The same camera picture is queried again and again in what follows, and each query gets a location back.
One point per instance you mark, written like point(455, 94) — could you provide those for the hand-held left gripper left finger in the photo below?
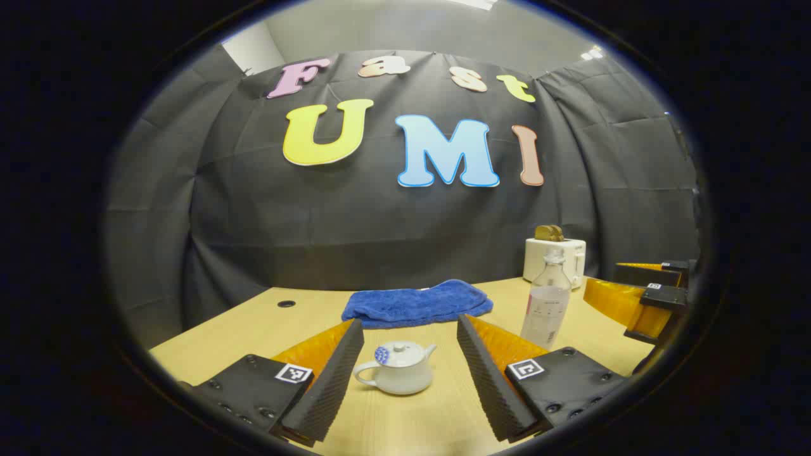
point(339, 380)

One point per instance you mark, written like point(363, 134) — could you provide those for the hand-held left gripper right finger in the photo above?
point(485, 380)

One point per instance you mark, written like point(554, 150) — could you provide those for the white teacup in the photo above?
point(399, 379)

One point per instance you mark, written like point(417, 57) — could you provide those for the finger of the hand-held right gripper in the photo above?
point(662, 299)
point(637, 275)

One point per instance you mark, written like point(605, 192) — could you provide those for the black backdrop cloth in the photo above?
point(380, 221)

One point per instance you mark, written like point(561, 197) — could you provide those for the blue towel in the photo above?
point(418, 304)

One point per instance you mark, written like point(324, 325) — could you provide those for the brown bread slice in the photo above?
point(549, 233)

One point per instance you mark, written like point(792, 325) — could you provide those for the clear plastic water bottle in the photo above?
point(546, 313)

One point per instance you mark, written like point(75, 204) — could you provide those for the white toaster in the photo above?
point(538, 259)

